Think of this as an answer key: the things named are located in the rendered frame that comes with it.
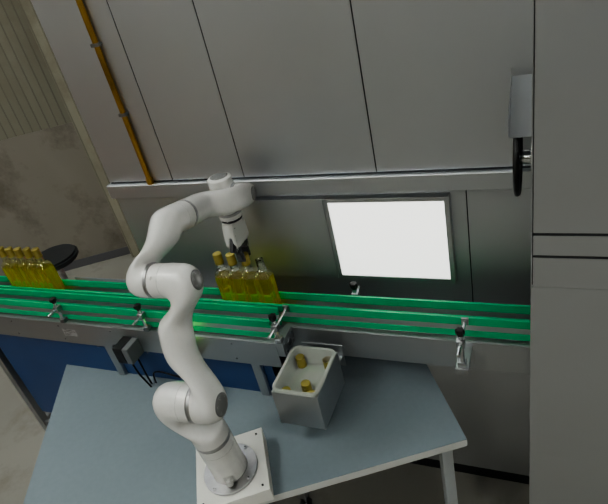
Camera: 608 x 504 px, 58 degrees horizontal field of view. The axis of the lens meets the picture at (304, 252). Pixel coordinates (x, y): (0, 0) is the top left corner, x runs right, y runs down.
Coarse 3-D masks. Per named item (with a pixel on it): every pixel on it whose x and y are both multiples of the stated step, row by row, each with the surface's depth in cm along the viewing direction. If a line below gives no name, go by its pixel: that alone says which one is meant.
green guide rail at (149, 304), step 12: (0, 288) 262; (24, 300) 259; (36, 300) 256; (48, 300) 253; (60, 300) 249; (72, 300) 246; (84, 300) 242; (96, 300) 239; (108, 300) 235; (120, 300) 232; (132, 300) 229; (144, 300) 227; (156, 300) 224; (168, 300) 222; (204, 312) 218; (216, 312) 215; (228, 312) 213; (240, 312) 210; (252, 312) 207; (264, 312) 205; (276, 312) 202
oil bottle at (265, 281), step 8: (256, 272) 202; (264, 272) 200; (272, 272) 204; (256, 280) 202; (264, 280) 200; (272, 280) 204; (264, 288) 203; (272, 288) 204; (264, 296) 205; (272, 296) 204
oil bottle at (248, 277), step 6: (252, 270) 203; (246, 276) 203; (252, 276) 202; (246, 282) 205; (252, 282) 203; (246, 288) 206; (252, 288) 205; (246, 294) 209; (252, 294) 207; (258, 294) 206; (252, 300) 209; (258, 300) 208
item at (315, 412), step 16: (336, 352) 195; (336, 368) 195; (336, 384) 195; (288, 400) 185; (304, 400) 182; (320, 400) 181; (336, 400) 195; (288, 416) 190; (304, 416) 187; (320, 416) 183
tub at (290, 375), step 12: (300, 348) 200; (312, 348) 198; (324, 348) 196; (288, 360) 195; (312, 360) 200; (288, 372) 195; (300, 372) 199; (312, 372) 197; (324, 372) 186; (276, 384) 187; (288, 384) 194; (300, 384) 194; (312, 384) 192; (312, 396) 179
